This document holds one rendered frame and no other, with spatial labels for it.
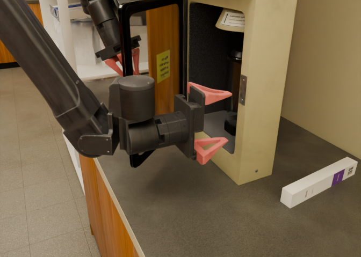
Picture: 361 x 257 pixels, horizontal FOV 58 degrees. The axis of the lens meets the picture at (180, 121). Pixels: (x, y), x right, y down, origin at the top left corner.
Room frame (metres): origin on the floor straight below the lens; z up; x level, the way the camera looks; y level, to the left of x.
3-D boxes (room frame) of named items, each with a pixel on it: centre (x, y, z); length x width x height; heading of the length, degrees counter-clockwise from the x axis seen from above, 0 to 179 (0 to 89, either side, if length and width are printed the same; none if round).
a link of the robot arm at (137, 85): (0.49, 0.10, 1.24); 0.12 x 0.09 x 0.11; 86
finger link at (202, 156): (0.55, -0.05, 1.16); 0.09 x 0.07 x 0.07; 116
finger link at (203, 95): (0.55, -0.05, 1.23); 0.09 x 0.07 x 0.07; 116
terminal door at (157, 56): (0.83, 0.06, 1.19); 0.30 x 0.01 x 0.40; 156
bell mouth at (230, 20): (0.87, -0.18, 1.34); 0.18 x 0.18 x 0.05
